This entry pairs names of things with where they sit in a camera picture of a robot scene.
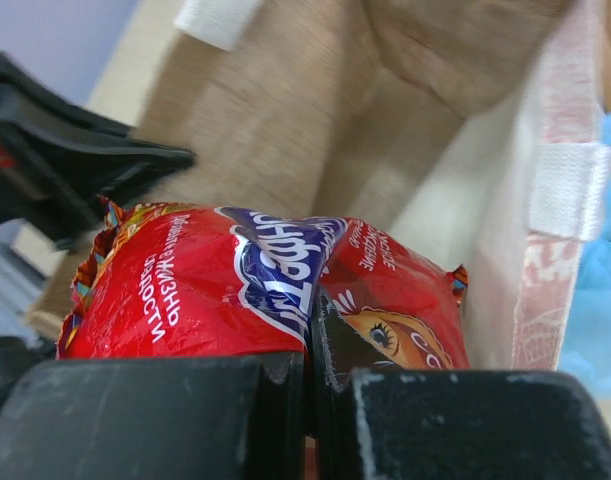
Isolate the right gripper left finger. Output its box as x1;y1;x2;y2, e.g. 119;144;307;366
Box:
0;353;305;479

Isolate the brown paper grocery bag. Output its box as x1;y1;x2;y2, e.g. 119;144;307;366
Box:
24;0;611;371

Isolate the red snack packet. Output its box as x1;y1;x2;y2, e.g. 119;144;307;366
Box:
57;200;469;369

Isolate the blue plastic bag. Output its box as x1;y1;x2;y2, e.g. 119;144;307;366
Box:
558;113;611;398

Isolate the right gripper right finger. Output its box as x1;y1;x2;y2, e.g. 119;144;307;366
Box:
310;294;611;479

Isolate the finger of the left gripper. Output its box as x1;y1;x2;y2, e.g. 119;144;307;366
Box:
0;51;195;250

